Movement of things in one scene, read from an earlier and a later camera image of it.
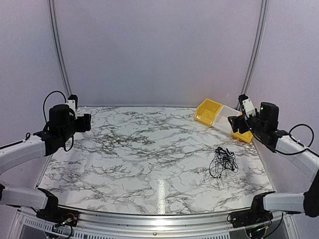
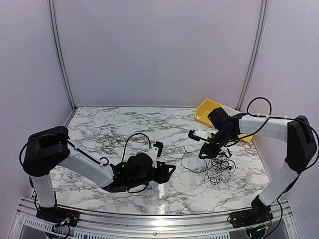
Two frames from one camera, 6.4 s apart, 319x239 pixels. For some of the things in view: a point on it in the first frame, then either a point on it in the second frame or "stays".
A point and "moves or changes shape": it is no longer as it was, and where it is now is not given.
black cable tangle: x=223 y=160 moves or changes shape
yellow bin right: x=246 y=137 stays
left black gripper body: x=84 y=125 to x=145 y=180
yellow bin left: x=207 y=111 stays
